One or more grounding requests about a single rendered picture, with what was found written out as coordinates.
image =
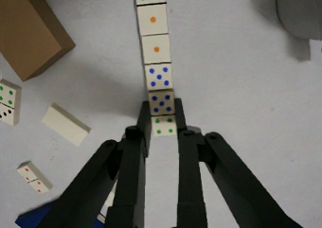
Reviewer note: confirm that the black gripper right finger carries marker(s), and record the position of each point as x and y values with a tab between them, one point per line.
250	203

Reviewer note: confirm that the brown rectangular box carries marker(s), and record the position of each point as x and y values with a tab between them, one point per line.
31	37

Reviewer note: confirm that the white domino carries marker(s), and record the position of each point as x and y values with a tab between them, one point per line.
34	178
10	99
152	17
65	124
110	198
157	61
162	112

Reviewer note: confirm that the grey mug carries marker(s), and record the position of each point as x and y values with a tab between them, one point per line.
302	18

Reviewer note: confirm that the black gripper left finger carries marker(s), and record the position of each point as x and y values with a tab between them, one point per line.
81	202

